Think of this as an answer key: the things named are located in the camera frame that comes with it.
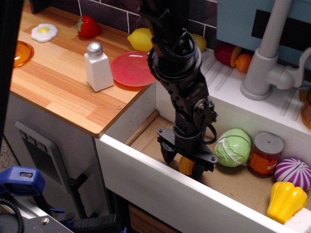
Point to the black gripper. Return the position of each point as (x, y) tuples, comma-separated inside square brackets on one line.
[(188, 143)]

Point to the yellow toy corn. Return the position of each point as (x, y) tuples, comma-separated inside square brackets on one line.
[(186, 166)]

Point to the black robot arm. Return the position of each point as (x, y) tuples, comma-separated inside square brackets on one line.
[(175, 61)]

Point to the pink plastic plate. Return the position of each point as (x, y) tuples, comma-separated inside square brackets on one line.
[(131, 69)]

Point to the green toy cabbage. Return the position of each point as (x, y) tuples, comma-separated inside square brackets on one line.
[(233, 148)]

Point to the white toy sink basin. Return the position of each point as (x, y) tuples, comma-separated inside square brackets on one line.
[(223, 201)]

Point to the orange labelled toy can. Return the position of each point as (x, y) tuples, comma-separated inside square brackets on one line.
[(265, 154)]

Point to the yellow toy bell pepper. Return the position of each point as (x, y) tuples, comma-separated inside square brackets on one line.
[(285, 201)]

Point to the purple striped toy onion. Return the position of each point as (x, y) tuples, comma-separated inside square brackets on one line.
[(294, 171)]

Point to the red toy apple half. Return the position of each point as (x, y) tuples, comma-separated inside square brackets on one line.
[(227, 54)]

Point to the orange toy citrus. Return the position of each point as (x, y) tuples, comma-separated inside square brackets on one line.
[(243, 62)]

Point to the grey toy faucet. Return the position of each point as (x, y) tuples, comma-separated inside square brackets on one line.
[(264, 71)]

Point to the white salt shaker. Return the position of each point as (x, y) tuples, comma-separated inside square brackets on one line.
[(98, 71)]

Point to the yellow toy potato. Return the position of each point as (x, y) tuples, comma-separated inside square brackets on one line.
[(200, 41)]

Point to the yellow toy lemon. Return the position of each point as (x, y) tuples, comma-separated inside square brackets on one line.
[(140, 39)]

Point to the orange transparent pot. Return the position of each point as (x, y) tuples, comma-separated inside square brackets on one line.
[(305, 97)]

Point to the grey toy oven door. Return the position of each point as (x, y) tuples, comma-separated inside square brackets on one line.
[(61, 190)]

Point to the blue clamp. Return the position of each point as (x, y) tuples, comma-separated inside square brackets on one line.
[(22, 181)]

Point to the red toy strawberry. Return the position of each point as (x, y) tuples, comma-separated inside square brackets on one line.
[(88, 27)]

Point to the toy fried egg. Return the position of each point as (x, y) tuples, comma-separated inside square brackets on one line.
[(44, 32)]

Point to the orange transparent pot lid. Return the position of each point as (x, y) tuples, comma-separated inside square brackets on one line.
[(24, 54)]

